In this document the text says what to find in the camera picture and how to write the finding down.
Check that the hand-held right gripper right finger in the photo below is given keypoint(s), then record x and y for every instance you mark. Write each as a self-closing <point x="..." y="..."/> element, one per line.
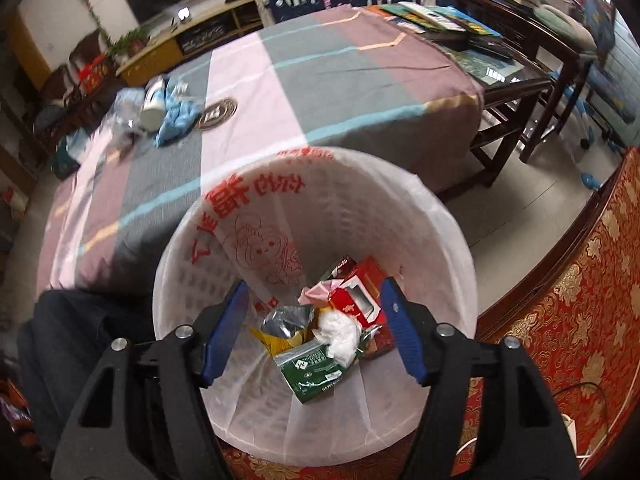
<point x="405" y="330"/>

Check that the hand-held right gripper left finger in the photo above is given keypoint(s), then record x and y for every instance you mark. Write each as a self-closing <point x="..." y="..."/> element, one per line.
<point x="225" y="335"/>

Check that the red snack packet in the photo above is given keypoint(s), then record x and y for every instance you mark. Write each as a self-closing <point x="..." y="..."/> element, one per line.
<point x="374" y="345"/>

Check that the red cigarette box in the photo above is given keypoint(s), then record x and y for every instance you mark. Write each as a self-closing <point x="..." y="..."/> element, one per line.
<point x="360" y="292"/>

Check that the white tissue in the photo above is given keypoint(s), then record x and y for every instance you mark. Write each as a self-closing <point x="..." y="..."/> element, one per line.
<point x="342" y="335"/>

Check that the yellow snack bag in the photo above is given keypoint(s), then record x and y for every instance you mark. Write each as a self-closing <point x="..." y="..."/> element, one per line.
<point x="287" y="330"/>

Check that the pink plastic bag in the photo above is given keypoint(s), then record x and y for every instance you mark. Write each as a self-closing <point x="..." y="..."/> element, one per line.
<point x="317" y="292"/>

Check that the green snack wrapper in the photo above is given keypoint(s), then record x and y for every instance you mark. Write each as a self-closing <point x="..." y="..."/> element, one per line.
<point x="312" y="372"/>

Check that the white trash bin with liner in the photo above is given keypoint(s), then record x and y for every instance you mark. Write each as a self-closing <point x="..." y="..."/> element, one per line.
<point x="375" y="210"/>

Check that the crumpled blue cloth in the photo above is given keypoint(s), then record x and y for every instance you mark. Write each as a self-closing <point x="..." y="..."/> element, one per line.
<point x="177" y="115"/>

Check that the green tissue package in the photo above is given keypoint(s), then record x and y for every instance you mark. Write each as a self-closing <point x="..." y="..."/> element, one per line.
<point x="72" y="155"/>

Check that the small blue toy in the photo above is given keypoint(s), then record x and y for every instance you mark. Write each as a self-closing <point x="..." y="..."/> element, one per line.
<point x="590" y="181"/>

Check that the clear plastic bag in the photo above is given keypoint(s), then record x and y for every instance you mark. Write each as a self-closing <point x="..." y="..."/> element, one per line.
<point x="127" y="115"/>

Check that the white paper cup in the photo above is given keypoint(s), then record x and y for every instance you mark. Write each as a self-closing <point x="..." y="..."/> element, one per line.
<point x="152" y="105"/>

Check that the plaid tablecloth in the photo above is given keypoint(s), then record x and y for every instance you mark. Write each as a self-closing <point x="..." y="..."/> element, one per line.
<point x="310" y="85"/>

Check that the red gift box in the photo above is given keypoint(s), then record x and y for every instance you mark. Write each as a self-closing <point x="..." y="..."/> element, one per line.
<point x="95" y="75"/>

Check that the dark wooden chair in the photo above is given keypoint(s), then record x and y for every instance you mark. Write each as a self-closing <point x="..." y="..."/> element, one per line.
<point x="525" y="60"/>

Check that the dark wooden armchair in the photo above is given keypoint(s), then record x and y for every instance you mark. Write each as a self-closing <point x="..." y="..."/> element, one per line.
<point x="87" y="50"/>
<point x="50" y="95"/>

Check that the wooden television cabinet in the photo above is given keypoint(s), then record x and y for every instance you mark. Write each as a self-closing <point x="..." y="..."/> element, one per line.
<point x="210" y="30"/>

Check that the potted green plant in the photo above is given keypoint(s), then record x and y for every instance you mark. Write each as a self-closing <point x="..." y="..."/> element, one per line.
<point x="127" y="42"/>

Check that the row of colourful books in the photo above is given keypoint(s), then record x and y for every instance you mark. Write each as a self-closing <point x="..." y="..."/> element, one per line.
<point x="435" y="20"/>

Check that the chair with blue cushion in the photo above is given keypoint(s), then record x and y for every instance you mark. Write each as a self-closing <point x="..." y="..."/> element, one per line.
<point x="610" y="60"/>

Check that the grey-green cushion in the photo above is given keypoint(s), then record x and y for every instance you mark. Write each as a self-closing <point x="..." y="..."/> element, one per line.
<point x="565" y="25"/>

